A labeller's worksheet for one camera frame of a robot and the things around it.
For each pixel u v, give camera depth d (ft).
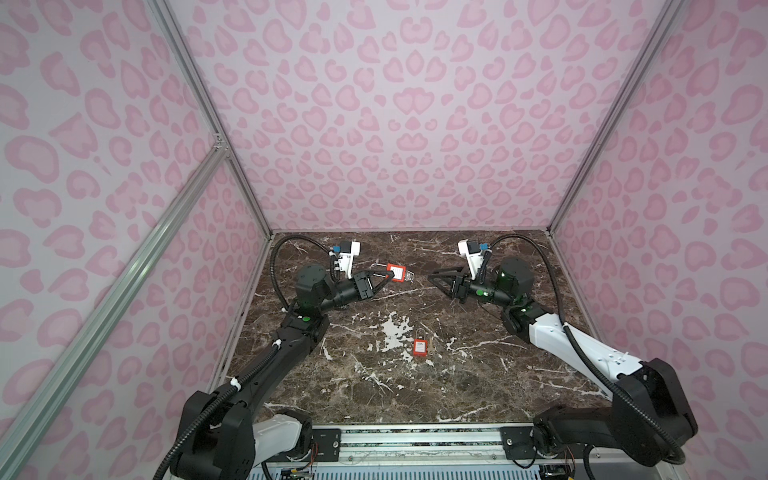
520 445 2.41
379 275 2.32
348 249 2.26
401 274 2.36
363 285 2.15
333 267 2.21
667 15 2.28
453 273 2.22
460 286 2.18
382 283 2.33
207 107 2.75
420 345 2.89
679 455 1.23
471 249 2.21
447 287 2.27
